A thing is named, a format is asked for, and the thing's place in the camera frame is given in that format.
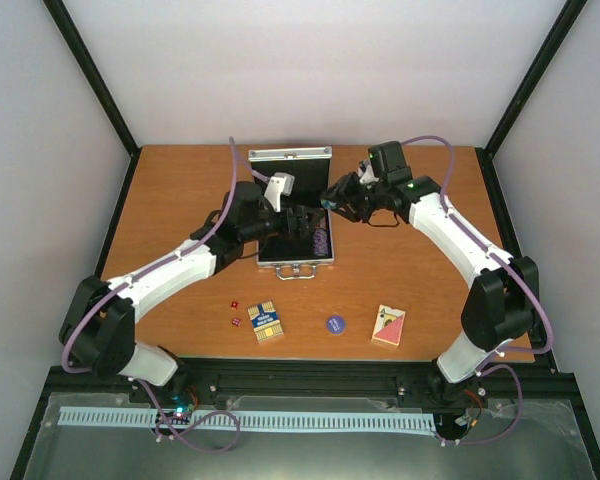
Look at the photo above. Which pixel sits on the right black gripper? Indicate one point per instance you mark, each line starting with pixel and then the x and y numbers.
pixel 341 188

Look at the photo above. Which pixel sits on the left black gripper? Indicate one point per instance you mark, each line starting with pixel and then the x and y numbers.
pixel 302 232

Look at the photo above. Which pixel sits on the purple poker chip stack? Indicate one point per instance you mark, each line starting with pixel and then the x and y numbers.
pixel 321 244

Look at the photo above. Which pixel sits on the aluminium poker case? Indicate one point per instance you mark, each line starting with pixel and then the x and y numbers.
pixel 311 168

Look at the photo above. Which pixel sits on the teal poker chip stack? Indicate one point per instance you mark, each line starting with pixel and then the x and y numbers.
pixel 328 204

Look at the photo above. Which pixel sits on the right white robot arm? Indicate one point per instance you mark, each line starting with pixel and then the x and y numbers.
pixel 502 301

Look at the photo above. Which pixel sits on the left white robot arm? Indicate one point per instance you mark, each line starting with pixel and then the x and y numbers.
pixel 98 334

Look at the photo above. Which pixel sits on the blue playing card box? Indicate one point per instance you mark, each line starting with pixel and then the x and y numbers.
pixel 265 321

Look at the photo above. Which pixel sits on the purple dealer button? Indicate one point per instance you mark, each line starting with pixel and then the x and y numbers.
pixel 335 324

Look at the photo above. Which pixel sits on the red playing card deck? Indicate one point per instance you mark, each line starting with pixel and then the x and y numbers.
pixel 388 326

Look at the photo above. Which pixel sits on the electronics board with led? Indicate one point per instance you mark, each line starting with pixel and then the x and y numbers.
pixel 180 409

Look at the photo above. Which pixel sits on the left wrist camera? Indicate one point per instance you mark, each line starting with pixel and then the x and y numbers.
pixel 279 186

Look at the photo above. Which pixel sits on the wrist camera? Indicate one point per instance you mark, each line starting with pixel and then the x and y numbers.
pixel 389 164
pixel 279 186

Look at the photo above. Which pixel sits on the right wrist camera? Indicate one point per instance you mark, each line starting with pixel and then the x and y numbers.
pixel 389 164

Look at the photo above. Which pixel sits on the right black frame post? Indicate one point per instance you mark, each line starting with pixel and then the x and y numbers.
pixel 543 58

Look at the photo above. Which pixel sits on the black frame post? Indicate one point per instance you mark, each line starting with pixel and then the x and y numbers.
pixel 82 55
pixel 543 58

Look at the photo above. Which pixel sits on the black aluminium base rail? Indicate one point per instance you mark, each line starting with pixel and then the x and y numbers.
pixel 404 384

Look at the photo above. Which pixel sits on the light blue cable duct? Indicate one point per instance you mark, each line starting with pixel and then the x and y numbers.
pixel 252 421

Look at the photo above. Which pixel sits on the left black frame post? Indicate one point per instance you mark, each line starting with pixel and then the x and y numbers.
pixel 82 55

